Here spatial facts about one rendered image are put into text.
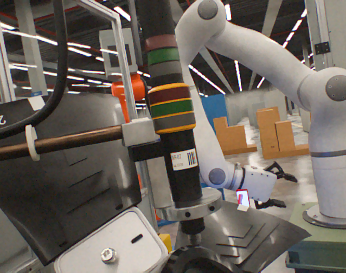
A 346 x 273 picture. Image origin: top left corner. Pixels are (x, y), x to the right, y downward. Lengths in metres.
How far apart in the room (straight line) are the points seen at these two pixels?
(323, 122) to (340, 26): 1.32
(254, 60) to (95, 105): 0.57
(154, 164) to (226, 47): 0.70
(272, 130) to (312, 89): 6.98
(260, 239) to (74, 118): 0.30
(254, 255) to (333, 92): 0.54
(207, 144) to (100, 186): 0.54
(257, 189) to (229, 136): 8.61
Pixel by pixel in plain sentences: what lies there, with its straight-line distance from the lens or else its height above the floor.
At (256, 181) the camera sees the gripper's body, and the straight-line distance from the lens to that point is 0.92.
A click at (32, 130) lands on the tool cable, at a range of 0.29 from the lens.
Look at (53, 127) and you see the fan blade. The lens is 0.39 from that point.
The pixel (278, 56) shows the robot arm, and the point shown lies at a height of 1.49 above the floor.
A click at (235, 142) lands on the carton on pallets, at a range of 9.53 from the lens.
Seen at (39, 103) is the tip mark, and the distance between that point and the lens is 0.43.
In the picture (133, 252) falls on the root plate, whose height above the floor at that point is 1.25.
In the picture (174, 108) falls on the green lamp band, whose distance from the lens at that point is 0.28.
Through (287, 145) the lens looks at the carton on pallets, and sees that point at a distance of 7.90.
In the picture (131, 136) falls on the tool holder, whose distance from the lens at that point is 0.27.
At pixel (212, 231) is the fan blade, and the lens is 0.46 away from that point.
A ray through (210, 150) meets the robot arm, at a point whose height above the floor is 1.27.
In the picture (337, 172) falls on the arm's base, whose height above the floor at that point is 1.15.
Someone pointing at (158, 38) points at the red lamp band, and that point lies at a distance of 0.29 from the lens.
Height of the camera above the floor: 1.36
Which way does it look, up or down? 3 degrees down
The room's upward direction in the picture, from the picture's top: 10 degrees counter-clockwise
